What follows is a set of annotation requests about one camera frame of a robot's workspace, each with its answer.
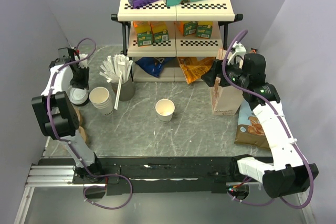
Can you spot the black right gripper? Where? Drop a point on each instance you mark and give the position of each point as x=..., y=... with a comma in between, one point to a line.
x=209, y=77

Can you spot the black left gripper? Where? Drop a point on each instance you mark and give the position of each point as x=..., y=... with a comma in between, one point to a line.
x=84, y=83

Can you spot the paper takeout bag orange handles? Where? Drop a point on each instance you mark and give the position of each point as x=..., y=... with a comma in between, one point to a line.
x=225, y=101

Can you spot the white paper coffee cup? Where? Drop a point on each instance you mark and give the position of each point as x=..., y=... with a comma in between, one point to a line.
x=165, y=109

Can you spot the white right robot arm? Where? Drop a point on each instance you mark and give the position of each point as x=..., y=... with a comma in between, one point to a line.
x=290, y=172

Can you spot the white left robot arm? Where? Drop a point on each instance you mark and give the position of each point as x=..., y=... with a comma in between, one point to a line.
x=57, y=118

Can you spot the stack of white lids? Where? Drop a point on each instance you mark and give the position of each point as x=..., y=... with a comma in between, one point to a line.
x=78, y=97

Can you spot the stack of white paper cups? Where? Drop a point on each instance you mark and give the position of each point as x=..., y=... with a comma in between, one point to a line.
x=101, y=99

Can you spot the bundle of wrapped white straws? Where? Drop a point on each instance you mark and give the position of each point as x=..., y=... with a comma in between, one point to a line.
x=116, y=70

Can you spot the orange snack bag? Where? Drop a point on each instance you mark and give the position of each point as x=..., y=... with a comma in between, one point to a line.
x=194, y=67

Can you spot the grey straw holder cup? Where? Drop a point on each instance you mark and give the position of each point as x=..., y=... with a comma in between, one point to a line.
x=127, y=90

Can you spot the brown cardboard cup carrier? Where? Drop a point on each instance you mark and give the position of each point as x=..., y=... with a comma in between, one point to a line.
x=81, y=129

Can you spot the green orange box far right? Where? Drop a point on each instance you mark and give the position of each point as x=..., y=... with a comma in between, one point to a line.
x=204, y=29

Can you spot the green orange box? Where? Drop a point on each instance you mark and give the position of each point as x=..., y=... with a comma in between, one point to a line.
x=186, y=27
x=159, y=31
x=143, y=32
x=204, y=29

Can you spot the brown chips bag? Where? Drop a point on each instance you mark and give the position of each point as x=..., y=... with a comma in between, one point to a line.
x=249, y=129

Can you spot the blue snack bag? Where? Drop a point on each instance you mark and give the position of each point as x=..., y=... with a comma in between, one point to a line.
x=153, y=65

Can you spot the cream two-tier shelf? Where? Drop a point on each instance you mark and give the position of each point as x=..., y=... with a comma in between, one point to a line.
x=219, y=11

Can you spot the green orange box far left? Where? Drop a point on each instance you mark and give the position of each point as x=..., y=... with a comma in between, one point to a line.
x=143, y=32

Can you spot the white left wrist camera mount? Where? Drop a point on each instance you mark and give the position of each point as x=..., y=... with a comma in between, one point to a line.
x=83, y=63

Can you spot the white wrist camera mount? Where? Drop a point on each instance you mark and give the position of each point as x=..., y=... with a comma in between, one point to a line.
x=83, y=63
x=237, y=51

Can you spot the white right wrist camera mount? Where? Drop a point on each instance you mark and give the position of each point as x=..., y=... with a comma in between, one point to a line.
x=237, y=51

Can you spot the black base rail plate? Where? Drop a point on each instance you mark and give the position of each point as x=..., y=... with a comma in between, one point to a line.
x=141, y=174

